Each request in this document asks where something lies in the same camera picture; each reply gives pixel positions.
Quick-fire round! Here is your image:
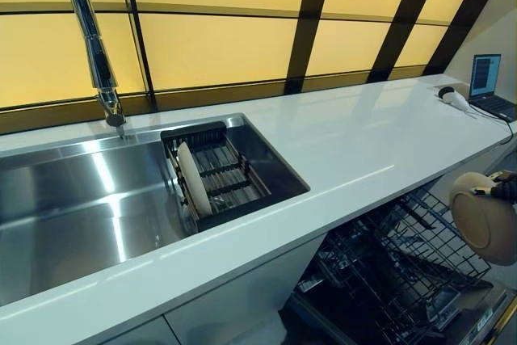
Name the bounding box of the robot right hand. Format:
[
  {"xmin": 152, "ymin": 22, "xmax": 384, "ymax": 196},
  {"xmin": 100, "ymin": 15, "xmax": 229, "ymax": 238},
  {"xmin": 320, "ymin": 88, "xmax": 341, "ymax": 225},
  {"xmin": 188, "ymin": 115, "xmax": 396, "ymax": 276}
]
[{"xmin": 472, "ymin": 170, "xmax": 517, "ymax": 203}]

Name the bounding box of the cream round plate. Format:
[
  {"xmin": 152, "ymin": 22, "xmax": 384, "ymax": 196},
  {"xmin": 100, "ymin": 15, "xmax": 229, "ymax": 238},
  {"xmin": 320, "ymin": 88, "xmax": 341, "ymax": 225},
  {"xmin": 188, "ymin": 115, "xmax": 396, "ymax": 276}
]
[
  {"xmin": 448, "ymin": 171, "xmax": 517, "ymax": 267},
  {"xmin": 176, "ymin": 141, "xmax": 213, "ymax": 217}
]

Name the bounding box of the grey dishwasher cutlery basket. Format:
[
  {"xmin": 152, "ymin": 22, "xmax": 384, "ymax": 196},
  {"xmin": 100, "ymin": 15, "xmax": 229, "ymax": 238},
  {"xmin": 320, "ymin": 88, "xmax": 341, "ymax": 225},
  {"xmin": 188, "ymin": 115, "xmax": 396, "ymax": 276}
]
[{"xmin": 422, "ymin": 286, "xmax": 462, "ymax": 332}]

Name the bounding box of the black built-in dishwasher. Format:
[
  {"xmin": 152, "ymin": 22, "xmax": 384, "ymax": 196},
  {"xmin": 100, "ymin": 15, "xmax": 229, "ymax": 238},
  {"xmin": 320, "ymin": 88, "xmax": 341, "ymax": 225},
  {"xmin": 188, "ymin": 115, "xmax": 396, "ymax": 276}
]
[{"xmin": 287, "ymin": 183, "xmax": 516, "ymax": 345}]

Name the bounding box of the white handheld device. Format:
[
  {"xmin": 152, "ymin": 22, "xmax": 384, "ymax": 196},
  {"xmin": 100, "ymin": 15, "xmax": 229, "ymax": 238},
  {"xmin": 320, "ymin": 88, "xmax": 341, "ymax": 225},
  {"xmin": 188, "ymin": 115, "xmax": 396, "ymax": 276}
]
[{"xmin": 437, "ymin": 85, "xmax": 478, "ymax": 120}]

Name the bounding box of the open black laptop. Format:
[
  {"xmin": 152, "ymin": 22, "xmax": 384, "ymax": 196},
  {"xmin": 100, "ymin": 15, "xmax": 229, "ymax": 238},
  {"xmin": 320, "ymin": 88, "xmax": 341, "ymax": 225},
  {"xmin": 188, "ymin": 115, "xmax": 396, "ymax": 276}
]
[{"xmin": 467, "ymin": 53, "xmax": 517, "ymax": 122}]

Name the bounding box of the black dish drying rack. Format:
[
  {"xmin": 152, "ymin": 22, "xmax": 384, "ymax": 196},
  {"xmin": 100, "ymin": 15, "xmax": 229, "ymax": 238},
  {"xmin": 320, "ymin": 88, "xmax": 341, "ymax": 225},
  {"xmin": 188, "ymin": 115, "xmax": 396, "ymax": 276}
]
[{"xmin": 160, "ymin": 120, "xmax": 275, "ymax": 235}]

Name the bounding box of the white cabinet door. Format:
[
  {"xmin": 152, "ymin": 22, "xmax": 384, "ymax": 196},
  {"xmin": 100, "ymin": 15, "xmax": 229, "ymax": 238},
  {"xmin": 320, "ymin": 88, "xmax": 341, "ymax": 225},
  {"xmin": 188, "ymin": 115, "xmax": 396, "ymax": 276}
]
[
  {"xmin": 162, "ymin": 234, "xmax": 325, "ymax": 345},
  {"xmin": 0, "ymin": 313, "xmax": 175, "ymax": 345}
]

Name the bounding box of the stainless steel sink basin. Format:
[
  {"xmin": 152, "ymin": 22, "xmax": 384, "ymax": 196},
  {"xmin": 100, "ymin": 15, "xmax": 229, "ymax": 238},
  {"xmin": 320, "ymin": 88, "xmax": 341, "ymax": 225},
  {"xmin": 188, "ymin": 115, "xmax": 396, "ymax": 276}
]
[{"xmin": 0, "ymin": 112, "xmax": 312, "ymax": 308}]

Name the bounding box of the chrome gooseneck kitchen faucet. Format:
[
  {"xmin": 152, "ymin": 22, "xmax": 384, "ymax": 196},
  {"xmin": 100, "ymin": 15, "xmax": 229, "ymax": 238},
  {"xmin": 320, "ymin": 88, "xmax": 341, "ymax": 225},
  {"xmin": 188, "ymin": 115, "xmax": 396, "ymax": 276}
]
[{"xmin": 60, "ymin": 0, "xmax": 128, "ymax": 141}]

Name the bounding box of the black laptop cable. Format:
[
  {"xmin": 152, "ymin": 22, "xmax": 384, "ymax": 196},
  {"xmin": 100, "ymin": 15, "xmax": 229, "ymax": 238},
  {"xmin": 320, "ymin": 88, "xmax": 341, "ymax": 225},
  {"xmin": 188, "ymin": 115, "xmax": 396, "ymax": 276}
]
[{"xmin": 499, "ymin": 117, "xmax": 517, "ymax": 146}]

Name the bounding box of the black wire dishwasher rack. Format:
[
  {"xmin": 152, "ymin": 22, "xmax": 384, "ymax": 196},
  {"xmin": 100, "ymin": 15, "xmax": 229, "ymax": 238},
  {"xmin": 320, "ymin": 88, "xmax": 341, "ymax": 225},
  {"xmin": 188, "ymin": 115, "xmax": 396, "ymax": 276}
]
[{"xmin": 317, "ymin": 188, "xmax": 493, "ymax": 334}]

